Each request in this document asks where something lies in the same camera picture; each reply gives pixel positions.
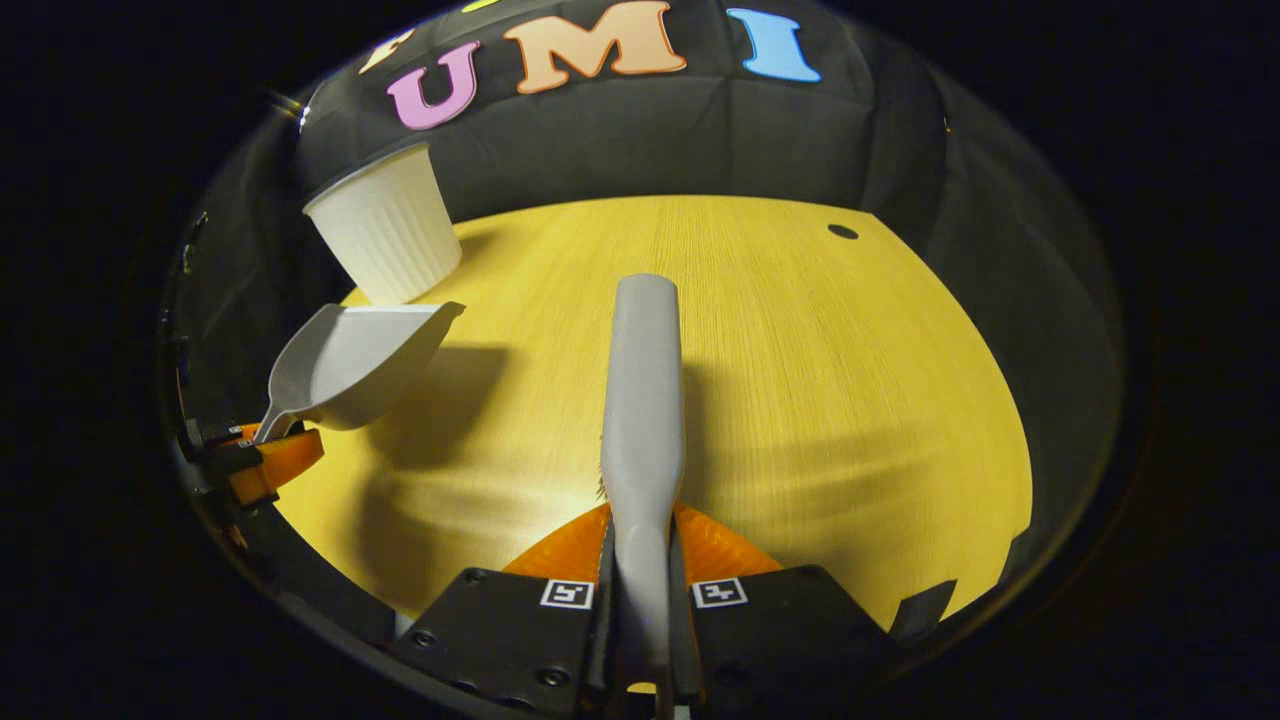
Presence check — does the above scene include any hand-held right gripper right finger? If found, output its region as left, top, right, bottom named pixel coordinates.
left=672, top=503, right=896, bottom=713

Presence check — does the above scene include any grey dustpan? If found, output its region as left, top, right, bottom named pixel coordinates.
left=255, top=302, right=467, bottom=446

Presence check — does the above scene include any small grey broom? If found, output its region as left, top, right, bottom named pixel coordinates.
left=600, top=274, right=686, bottom=720

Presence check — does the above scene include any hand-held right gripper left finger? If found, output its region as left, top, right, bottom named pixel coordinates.
left=390, top=502, right=613, bottom=716

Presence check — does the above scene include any white ribbed garbage bin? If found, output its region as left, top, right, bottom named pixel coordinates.
left=303, top=143, right=463, bottom=305

